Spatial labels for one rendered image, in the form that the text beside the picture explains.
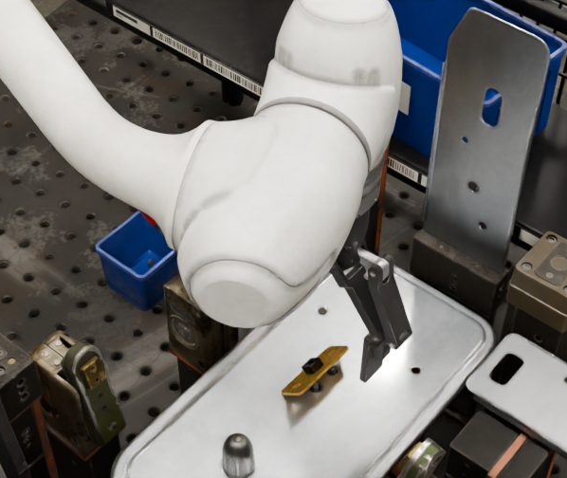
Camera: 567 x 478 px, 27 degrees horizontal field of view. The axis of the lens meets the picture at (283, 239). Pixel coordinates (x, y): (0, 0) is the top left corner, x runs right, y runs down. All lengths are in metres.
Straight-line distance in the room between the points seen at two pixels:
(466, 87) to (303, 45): 0.39
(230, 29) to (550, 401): 0.70
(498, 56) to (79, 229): 0.86
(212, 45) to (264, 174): 0.83
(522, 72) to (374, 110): 0.33
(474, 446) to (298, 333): 0.23
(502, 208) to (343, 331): 0.22
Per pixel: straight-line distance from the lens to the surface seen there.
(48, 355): 1.25
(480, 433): 1.30
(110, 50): 2.20
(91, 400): 1.24
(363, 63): 0.91
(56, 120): 0.93
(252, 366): 1.31
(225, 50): 1.65
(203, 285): 0.82
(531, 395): 1.32
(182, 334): 1.36
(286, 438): 1.26
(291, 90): 0.92
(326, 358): 1.30
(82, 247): 1.85
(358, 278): 1.12
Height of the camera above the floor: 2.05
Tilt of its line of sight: 47 degrees down
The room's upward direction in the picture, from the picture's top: 1 degrees clockwise
